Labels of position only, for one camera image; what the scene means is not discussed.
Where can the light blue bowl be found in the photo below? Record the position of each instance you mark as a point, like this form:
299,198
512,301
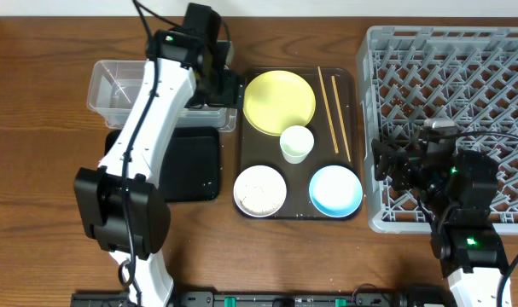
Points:
336,191

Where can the left wooden chopstick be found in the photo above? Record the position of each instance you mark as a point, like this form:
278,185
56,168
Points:
327,110

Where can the yellow plastic plate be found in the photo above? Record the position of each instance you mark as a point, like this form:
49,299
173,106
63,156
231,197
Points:
276,100

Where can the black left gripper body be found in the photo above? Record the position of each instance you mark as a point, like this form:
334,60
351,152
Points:
231,89

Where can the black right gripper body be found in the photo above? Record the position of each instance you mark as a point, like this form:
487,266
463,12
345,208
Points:
397,159

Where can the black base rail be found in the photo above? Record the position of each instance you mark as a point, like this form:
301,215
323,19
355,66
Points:
206,299

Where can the grey plastic dishwasher rack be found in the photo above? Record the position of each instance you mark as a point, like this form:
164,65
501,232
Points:
407,74

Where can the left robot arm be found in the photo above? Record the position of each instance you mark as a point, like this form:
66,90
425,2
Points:
119,202

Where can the clear plastic bin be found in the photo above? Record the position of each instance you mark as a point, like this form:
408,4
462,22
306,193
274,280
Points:
115,85

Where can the black plastic tray bin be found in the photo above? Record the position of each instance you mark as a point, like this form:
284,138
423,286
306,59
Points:
190,168

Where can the wooden chopstick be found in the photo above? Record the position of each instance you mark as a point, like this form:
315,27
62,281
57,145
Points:
327,110
341,120

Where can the dark brown serving tray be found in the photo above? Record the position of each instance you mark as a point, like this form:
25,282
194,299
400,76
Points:
257,148

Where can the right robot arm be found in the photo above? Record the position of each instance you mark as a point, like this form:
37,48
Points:
455,189

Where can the white paper cup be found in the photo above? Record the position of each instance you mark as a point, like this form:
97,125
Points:
296,142

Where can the white bowl with crumbs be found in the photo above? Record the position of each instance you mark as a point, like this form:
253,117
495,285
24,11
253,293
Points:
259,191

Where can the right wooden chopstick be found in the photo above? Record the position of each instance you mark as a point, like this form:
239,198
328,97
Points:
341,120

